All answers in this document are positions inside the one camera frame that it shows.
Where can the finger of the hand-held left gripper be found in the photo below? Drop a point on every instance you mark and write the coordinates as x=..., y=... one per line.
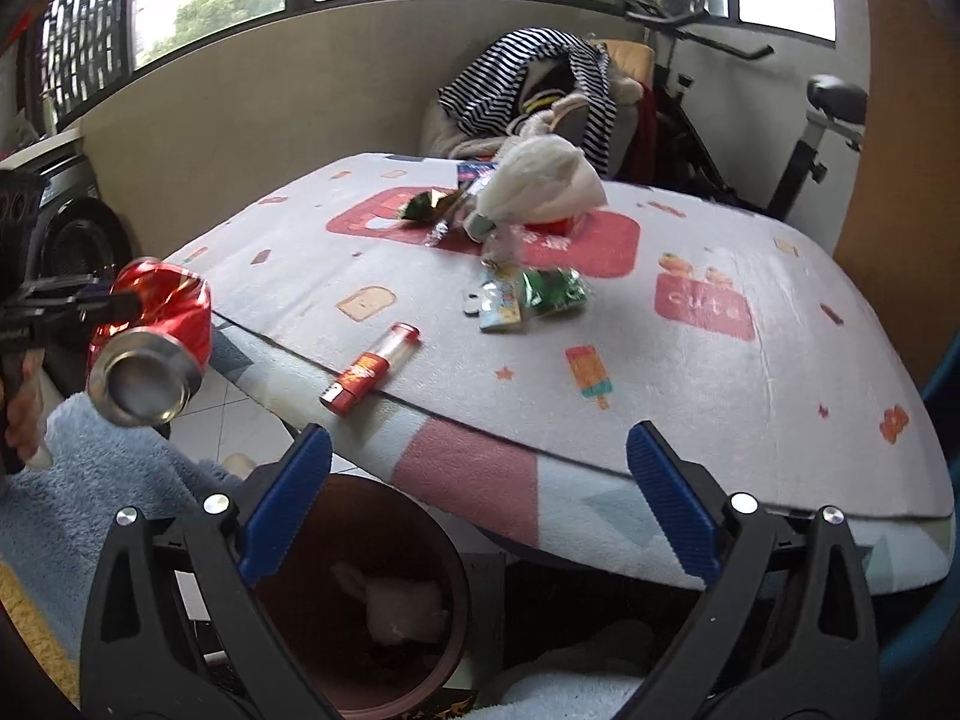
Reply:
x=75, y=304

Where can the wooden board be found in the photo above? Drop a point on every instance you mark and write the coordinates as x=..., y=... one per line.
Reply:
x=900, y=165

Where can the yellow cushion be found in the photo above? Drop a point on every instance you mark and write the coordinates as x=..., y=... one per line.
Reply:
x=628, y=60

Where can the blue printed packet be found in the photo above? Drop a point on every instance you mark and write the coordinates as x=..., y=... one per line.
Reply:
x=474, y=171

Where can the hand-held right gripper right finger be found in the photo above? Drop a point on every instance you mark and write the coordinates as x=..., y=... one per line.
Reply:
x=671, y=499

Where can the black exercise bike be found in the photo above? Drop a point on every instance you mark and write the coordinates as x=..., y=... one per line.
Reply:
x=697, y=142

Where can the clear plastic wrapper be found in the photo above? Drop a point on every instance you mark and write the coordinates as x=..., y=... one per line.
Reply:
x=501, y=244

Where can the green foil wrapper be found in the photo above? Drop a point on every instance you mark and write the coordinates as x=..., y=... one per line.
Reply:
x=426, y=208

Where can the brown round trash bin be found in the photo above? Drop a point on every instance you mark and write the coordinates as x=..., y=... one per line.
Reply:
x=442, y=555

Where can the black lattice window guard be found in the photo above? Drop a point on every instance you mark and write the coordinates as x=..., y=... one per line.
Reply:
x=82, y=22

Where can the dark red garment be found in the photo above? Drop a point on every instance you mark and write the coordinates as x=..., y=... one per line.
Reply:
x=643, y=139

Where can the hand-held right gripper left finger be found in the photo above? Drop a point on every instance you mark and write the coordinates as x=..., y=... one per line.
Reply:
x=289, y=499

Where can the cream fleece garment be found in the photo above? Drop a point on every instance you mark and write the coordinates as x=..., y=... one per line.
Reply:
x=540, y=116

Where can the red cigarette box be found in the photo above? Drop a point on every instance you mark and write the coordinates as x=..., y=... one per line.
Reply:
x=555, y=225

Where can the person's left hand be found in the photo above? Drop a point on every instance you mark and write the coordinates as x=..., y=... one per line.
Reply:
x=28, y=405

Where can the white plastic bag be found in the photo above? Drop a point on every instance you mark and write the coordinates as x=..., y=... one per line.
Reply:
x=540, y=176

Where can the red tube with clear cap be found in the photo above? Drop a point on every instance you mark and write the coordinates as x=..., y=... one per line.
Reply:
x=367, y=371

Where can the crushed red drink can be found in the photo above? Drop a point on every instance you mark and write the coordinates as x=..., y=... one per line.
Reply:
x=161, y=315

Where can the green snack packet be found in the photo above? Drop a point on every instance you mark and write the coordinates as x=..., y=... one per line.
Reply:
x=555, y=292

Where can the crumpled tissue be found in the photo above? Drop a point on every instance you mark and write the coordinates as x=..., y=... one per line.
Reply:
x=397, y=607

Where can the blue and yellow small packet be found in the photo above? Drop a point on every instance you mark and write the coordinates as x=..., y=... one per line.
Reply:
x=501, y=307

